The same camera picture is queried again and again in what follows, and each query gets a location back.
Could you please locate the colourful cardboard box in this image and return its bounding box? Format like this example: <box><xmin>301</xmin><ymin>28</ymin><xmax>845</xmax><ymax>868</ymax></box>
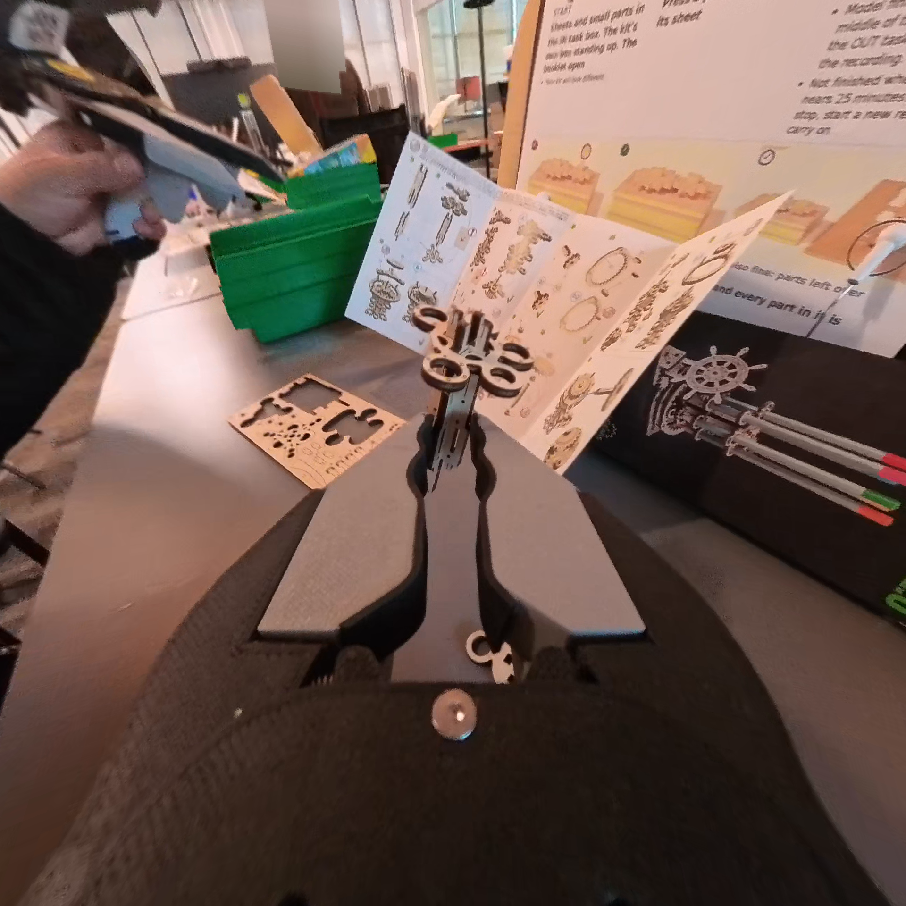
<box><xmin>289</xmin><ymin>136</ymin><xmax>378</xmax><ymax>179</ymax></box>

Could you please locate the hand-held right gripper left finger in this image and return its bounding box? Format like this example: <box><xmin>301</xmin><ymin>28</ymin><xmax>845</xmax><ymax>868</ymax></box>
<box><xmin>257</xmin><ymin>415</ymin><xmax>434</xmax><ymax>659</ymax></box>

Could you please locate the folded instruction booklet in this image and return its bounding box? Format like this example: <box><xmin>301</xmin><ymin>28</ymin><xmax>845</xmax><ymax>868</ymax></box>
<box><xmin>345</xmin><ymin>131</ymin><xmax>795</xmax><ymax>472</ymax></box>

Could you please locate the person's left hand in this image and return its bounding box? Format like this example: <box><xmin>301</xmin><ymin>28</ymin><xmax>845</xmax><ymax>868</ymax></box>
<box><xmin>0</xmin><ymin>122</ymin><xmax>168</xmax><ymax>257</ymax></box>

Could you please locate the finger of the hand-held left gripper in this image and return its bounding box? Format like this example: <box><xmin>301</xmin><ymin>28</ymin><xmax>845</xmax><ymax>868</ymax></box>
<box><xmin>142</xmin><ymin>133</ymin><xmax>249</xmax><ymax>213</ymax></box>

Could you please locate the person's left forearm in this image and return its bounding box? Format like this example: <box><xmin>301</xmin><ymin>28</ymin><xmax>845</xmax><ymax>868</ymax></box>
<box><xmin>0</xmin><ymin>204</ymin><xmax>135</xmax><ymax>455</ymax></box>

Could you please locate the instruction poster board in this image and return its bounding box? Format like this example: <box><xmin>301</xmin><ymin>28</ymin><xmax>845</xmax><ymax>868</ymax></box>
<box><xmin>497</xmin><ymin>0</ymin><xmax>906</xmax><ymax>359</ymax></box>

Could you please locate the punched-out wooden sheet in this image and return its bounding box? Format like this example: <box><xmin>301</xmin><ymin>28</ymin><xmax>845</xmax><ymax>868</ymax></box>
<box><xmin>228</xmin><ymin>374</ymin><xmax>409</xmax><ymax>491</ymax></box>

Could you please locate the black kit box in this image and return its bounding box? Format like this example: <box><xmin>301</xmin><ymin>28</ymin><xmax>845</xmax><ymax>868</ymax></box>
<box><xmin>586</xmin><ymin>311</ymin><xmax>906</xmax><ymax>632</ymax></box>

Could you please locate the brown cardboard piece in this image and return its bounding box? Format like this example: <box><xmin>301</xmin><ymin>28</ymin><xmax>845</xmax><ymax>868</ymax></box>
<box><xmin>249</xmin><ymin>74</ymin><xmax>323</xmax><ymax>158</ymax></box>

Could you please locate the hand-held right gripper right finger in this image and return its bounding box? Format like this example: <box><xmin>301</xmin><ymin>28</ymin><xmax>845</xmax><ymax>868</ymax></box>
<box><xmin>470</xmin><ymin>415</ymin><xmax>647</xmax><ymax>663</ymax></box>

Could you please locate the black floor lamp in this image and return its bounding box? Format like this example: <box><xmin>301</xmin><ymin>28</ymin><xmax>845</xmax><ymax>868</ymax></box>
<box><xmin>461</xmin><ymin>0</ymin><xmax>498</xmax><ymax>181</ymax></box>

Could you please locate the wooden model assembly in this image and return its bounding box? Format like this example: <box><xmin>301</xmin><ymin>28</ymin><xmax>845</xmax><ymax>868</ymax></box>
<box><xmin>412</xmin><ymin>304</ymin><xmax>533</xmax><ymax>493</ymax></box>

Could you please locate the small loose wooden part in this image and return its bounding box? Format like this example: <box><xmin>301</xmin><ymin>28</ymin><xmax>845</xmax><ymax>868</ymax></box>
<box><xmin>465</xmin><ymin>629</ymin><xmax>520</xmax><ymax>685</ymax></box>

